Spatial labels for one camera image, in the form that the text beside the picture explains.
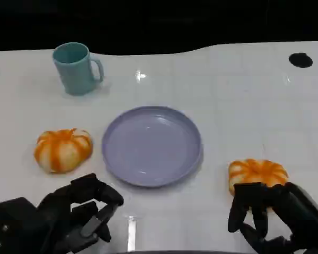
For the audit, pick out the lilac plate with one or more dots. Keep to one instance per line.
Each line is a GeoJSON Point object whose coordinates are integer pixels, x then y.
{"type": "Point", "coordinates": [151, 145]}

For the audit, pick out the black round table grommet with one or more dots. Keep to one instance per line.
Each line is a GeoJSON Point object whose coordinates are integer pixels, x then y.
{"type": "Point", "coordinates": [300, 60]}

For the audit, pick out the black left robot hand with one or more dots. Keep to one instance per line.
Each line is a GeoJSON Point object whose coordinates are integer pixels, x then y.
{"type": "Point", "coordinates": [69, 201]}

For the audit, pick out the orange white toy bread roll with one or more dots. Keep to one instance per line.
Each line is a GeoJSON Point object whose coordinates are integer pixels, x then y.
{"type": "Point", "coordinates": [62, 150]}
{"type": "Point", "coordinates": [257, 170]}

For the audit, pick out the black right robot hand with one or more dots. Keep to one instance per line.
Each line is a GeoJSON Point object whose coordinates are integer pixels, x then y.
{"type": "Point", "coordinates": [302, 209]}

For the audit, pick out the pale green mug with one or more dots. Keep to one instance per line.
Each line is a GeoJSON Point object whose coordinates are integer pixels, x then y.
{"type": "Point", "coordinates": [75, 71]}

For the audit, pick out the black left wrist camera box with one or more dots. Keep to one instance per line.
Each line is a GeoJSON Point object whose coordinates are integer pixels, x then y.
{"type": "Point", "coordinates": [16, 225]}

